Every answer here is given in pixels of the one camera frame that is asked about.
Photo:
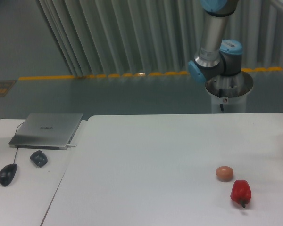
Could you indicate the black computer mouse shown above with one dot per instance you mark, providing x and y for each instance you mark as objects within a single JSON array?
[{"x": 7, "y": 174}]

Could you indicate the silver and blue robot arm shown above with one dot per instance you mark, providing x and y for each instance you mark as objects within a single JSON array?
[{"x": 214, "y": 42}]

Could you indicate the red bell pepper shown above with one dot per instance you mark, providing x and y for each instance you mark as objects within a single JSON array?
[{"x": 241, "y": 193}]

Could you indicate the grey pleated curtain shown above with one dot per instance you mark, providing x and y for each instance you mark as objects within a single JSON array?
[{"x": 108, "y": 37}]

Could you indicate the silver closed laptop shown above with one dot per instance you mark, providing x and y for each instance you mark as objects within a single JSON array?
[{"x": 47, "y": 131}]

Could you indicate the brown egg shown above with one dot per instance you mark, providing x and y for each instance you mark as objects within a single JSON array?
[{"x": 224, "y": 173}]

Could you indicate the small black gadget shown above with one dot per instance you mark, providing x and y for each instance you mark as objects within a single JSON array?
[{"x": 39, "y": 159}]

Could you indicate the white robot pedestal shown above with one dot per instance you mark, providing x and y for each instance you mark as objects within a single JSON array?
[{"x": 229, "y": 94}]

